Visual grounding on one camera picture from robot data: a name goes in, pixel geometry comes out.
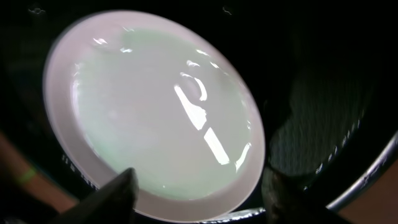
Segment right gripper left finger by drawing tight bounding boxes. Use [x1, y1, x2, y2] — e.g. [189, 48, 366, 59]
[52, 168, 138, 224]

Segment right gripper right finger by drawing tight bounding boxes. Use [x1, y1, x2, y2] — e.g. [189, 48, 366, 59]
[261, 166, 349, 224]

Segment white plate green stains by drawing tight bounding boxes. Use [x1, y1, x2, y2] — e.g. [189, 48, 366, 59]
[43, 11, 266, 223]

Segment round black tray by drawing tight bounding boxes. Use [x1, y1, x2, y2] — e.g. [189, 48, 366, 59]
[1, 0, 397, 223]

